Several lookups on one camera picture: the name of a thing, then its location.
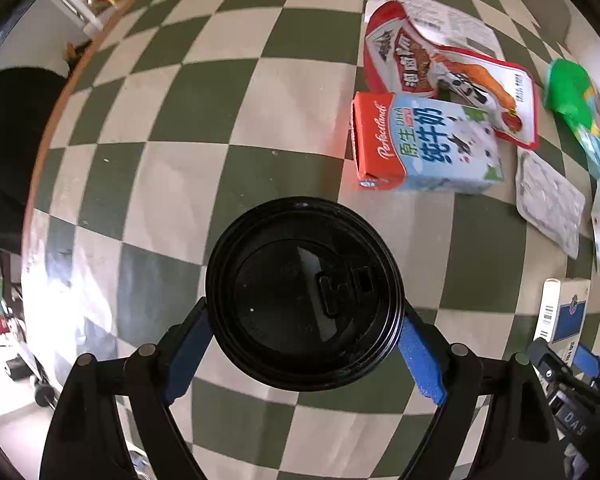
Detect blue and white small box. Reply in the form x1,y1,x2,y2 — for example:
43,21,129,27
532,278,592,361

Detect large dark object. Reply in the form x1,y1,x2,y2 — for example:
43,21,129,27
0,66,68,256

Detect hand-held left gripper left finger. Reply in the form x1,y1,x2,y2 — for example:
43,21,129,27
39,297,213,480

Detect green checkered tablecloth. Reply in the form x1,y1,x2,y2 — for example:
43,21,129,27
22,0,600,480

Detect black lidded paper cup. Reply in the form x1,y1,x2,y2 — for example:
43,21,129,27
205,196,406,392

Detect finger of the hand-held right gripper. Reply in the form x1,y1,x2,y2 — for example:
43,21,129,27
526,338,573,391
574,344,600,386

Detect clear grey sachet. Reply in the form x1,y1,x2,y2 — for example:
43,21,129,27
515,150,587,260

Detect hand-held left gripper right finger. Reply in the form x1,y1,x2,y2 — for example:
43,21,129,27
400,302,566,480

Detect white printed packet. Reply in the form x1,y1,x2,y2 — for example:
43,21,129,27
367,0,503,61

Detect green snack packet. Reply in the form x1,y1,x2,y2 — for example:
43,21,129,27
545,58,600,178

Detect blue and red milk carton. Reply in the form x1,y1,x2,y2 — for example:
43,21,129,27
350,91,505,195

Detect red snack bag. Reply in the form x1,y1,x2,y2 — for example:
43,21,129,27
362,0,541,151

